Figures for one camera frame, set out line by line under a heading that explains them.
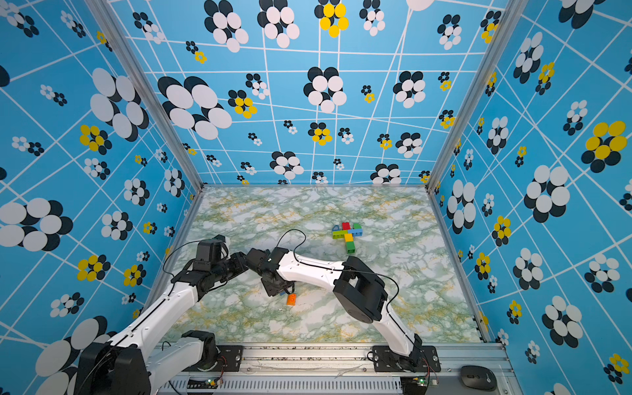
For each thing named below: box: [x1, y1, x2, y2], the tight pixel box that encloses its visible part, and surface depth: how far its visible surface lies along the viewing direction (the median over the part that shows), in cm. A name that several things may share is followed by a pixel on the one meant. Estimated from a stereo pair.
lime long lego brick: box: [332, 229, 349, 240], surface depth 103 cm
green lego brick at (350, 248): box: [345, 241, 357, 255], surface depth 98 cm
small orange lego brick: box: [286, 292, 298, 307], surface depth 86 cm
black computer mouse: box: [460, 365, 498, 392], surface depth 71 cm
